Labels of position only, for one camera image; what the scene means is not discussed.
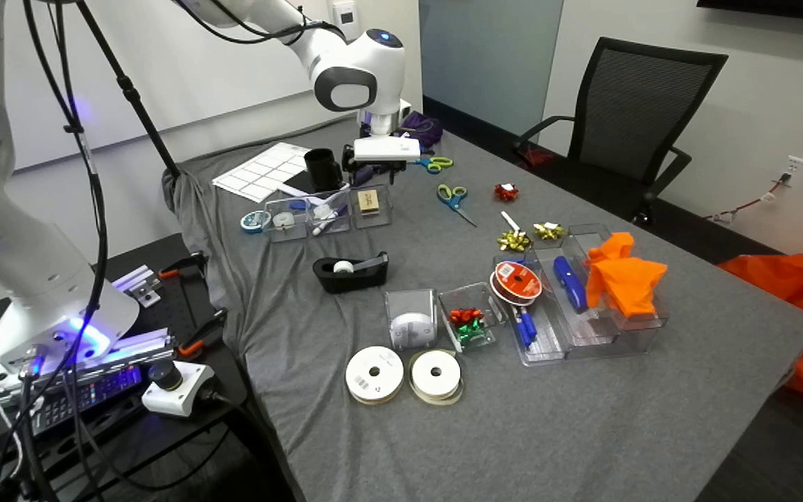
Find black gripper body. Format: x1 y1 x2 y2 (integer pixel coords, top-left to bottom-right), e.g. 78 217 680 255
348 158 410 188

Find brown wooden stamp block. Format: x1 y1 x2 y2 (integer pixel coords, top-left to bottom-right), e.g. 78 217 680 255
355 188 386 217

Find clear three-compartment case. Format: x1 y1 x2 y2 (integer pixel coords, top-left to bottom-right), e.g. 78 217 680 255
259 183 394 245

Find small blue green scissors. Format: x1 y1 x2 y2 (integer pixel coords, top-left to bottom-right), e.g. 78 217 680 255
419 153 457 180

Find black cup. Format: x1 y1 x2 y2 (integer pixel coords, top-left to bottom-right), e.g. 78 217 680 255
302 146 347 195

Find purple folded umbrella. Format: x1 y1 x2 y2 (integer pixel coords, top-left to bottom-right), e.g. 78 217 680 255
400 110 447 153

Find purple marker pen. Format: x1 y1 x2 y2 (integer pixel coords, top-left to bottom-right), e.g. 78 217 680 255
312 198 355 237

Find large blue green scissors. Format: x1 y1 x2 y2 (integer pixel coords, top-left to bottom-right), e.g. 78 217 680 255
436 183 481 230

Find black tape dispenser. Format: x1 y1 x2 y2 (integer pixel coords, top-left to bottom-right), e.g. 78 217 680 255
309 248 394 297

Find white label sheet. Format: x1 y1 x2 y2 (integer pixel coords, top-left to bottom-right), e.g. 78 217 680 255
213 139 312 206

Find small clear cube box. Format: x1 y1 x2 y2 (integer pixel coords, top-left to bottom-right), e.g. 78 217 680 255
383 289 440 351

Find gold gift bow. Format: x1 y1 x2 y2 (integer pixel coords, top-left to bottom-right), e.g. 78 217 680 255
530 217 570 245
496 227 535 257

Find clear box with bows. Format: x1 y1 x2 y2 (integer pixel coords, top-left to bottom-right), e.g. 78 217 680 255
438 279 503 357

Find orange white ribbon spool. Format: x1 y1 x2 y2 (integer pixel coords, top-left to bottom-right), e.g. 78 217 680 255
489 261 546 311

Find small green bow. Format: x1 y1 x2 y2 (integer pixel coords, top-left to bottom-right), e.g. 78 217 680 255
454 319 489 347

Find blue pen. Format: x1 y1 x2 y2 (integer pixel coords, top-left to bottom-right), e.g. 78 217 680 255
509 305 542 351

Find blue plastic tool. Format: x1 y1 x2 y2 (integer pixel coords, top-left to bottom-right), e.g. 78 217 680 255
550 255 592 316

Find orange black clamp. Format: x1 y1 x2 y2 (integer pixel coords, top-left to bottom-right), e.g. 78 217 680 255
174 311 230 363
155 255 210 289

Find clear tray with pens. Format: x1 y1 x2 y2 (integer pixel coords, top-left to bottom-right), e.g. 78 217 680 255
496 277 570 369

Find black tripod pole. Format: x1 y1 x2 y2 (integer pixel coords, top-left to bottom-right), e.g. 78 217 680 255
74 0 184 180

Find clear narrow tray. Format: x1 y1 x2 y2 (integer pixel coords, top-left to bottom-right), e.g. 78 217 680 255
535 233 615 351

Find black office chair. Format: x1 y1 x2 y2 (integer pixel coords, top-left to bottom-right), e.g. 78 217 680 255
511 36 730 227

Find orange tissue paper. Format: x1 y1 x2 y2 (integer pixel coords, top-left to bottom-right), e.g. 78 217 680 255
583 233 672 323

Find white emergency stop button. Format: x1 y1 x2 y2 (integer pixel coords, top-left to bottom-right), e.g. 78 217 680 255
141 357 217 418

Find clear wide tray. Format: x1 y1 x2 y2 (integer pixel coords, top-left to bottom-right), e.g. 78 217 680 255
576 227 672 350

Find black equipment cart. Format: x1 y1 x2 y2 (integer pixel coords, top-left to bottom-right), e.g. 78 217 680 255
0 233 274 502

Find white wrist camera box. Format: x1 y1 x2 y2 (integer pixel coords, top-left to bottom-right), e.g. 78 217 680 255
353 137 425 166

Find white wall thermostat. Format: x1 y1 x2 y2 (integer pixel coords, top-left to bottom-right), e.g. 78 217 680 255
330 0 364 32

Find silver metal bracket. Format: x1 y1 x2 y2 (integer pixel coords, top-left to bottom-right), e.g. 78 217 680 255
111 264 166 311

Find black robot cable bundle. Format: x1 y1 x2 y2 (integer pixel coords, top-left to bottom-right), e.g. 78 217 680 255
0 0 114 502

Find black wall cable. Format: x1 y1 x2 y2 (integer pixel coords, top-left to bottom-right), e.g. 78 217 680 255
707 171 794 227

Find black wall screen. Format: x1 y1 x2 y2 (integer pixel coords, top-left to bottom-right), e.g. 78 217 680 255
695 0 803 25

